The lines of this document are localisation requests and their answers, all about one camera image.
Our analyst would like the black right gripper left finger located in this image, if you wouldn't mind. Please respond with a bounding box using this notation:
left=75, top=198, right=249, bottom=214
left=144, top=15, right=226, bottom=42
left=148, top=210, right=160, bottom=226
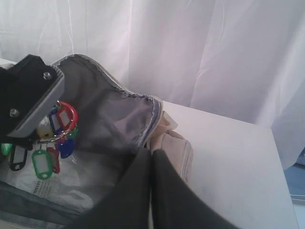
left=65, top=149, right=152, bottom=229

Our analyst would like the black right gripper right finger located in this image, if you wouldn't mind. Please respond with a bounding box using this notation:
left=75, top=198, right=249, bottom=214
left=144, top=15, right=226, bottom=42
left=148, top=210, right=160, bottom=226
left=151, top=149, right=237, bottom=229

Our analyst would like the cream duffel bag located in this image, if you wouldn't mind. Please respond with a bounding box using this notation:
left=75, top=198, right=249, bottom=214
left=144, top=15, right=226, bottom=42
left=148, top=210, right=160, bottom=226
left=0, top=54, right=193, bottom=229

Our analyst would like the bunch of colourful key tags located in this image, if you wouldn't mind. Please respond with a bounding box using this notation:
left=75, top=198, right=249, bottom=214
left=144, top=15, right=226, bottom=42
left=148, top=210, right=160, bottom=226
left=0, top=101, right=78, bottom=180

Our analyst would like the white backdrop curtain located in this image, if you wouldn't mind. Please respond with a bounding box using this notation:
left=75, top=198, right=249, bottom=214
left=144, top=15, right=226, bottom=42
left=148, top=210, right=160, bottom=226
left=0, top=0, right=305, bottom=169

